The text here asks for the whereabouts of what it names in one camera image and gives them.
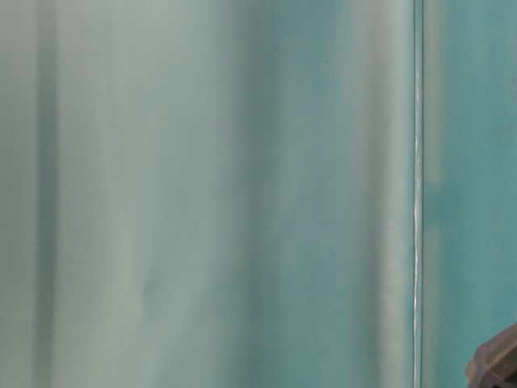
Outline dark blurred gripper part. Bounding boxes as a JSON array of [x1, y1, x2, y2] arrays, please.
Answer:
[[465, 323, 516, 388]]

